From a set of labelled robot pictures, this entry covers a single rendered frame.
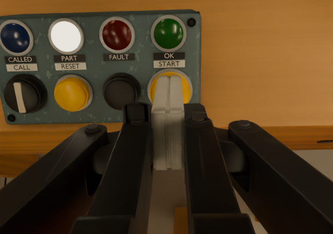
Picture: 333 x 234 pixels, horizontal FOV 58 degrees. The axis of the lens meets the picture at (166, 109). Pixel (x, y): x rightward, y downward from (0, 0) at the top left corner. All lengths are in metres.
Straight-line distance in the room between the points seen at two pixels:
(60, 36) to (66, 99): 0.04
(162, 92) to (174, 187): 0.98
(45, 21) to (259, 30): 0.17
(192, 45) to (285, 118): 0.10
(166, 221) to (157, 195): 0.10
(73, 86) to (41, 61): 0.03
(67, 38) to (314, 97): 0.19
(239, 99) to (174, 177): 0.90
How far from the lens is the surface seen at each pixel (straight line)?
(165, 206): 1.14
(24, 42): 0.23
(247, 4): 0.29
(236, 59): 0.26
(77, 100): 0.22
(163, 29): 0.21
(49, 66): 0.23
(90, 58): 0.22
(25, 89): 0.23
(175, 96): 0.15
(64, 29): 0.22
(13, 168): 1.10
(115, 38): 0.21
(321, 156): 1.26
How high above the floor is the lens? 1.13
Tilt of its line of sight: 75 degrees down
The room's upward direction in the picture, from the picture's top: 7 degrees counter-clockwise
